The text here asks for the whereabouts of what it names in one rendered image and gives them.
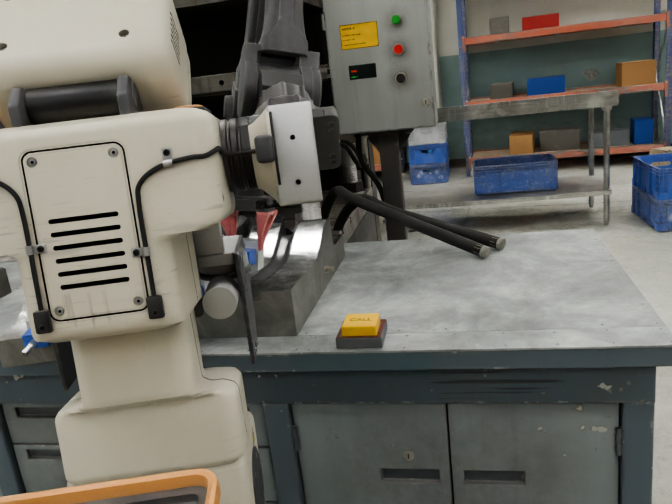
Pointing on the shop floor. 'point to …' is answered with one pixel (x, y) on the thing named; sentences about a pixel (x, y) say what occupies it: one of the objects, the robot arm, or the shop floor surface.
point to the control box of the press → (382, 82)
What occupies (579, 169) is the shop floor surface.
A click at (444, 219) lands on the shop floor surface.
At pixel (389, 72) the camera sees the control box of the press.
